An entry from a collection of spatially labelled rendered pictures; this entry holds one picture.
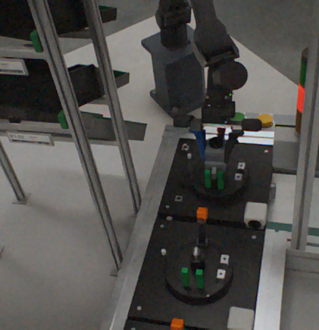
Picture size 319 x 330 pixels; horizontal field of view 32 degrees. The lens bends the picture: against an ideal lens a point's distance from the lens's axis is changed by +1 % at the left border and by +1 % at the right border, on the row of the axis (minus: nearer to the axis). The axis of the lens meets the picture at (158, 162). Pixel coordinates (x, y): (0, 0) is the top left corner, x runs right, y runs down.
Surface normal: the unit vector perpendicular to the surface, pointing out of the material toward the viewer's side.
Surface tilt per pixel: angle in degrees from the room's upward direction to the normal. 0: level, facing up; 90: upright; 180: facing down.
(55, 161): 0
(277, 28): 0
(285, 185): 0
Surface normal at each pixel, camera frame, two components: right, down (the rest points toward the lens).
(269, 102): -0.12, -0.69
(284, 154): -0.23, 0.72
